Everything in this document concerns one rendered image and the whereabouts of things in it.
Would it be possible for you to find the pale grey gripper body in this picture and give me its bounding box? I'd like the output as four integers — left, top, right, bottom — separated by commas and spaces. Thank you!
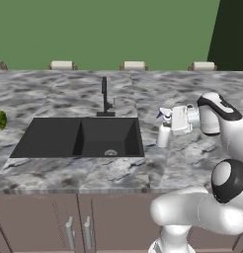
171, 105, 194, 134

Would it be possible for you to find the white spray bottle blue trigger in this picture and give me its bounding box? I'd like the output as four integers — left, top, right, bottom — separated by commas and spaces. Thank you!
155, 107, 174, 148

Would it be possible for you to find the black double sink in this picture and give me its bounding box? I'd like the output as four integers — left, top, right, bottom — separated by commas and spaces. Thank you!
9, 117, 145, 159

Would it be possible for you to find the grey-brown cabinet door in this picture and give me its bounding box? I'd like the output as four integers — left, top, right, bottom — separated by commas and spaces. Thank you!
0, 193, 79, 253
77, 193, 165, 253
187, 226, 243, 252

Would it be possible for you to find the black tap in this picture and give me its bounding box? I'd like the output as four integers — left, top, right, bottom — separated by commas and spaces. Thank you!
96, 76, 117, 118

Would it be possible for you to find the silver cabinet handle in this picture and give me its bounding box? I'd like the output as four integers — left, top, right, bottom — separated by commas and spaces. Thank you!
65, 215, 76, 251
83, 215, 94, 251

